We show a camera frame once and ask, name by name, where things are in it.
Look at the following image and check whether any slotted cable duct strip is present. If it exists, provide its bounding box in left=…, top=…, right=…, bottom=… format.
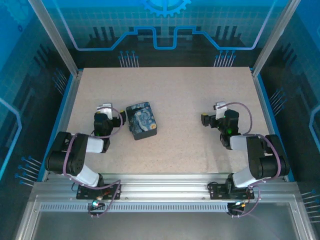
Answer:
left=38, top=202, right=232, bottom=213

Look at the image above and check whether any metal sheet tray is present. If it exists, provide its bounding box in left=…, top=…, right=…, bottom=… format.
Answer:
left=14, top=194, right=320, bottom=240

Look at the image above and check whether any blue table edge trim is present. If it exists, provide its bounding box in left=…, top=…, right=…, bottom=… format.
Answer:
left=36, top=74, right=76, bottom=181
left=257, top=74, right=296, bottom=182

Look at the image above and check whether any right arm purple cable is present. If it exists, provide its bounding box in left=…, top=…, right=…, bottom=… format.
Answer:
left=217, top=101, right=283, bottom=219

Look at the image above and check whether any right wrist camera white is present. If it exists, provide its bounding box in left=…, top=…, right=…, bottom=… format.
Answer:
left=213, top=101, right=229, bottom=120

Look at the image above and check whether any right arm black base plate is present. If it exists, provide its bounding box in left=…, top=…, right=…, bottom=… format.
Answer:
left=207, top=181, right=255, bottom=200

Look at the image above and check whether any starry night print box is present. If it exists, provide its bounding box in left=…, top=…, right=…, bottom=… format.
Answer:
left=125, top=101, right=159, bottom=141

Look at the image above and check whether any aluminium side rail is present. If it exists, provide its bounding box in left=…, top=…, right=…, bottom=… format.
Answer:
left=41, top=69, right=83, bottom=182

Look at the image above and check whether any aluminium frame post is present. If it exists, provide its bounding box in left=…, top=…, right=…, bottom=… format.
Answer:
left=27, top=0, right=83, bottom=76
left=251, top=0, right=305, bottom=76

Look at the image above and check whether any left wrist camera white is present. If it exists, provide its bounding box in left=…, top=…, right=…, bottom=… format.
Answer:
left=96, top=102, right=114, bottom=120

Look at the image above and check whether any aluminium mounting beam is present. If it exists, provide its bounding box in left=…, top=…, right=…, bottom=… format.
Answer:
left=32, top=173, right=301, bottom=201

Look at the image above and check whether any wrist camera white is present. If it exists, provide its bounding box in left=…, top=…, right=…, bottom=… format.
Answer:
left=96, top=102, right=114, bottom=120
left=213, top=101, right=229, bottom=120

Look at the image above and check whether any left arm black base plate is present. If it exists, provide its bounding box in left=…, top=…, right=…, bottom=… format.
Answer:
left=76, top=183, right=123, bottom=200

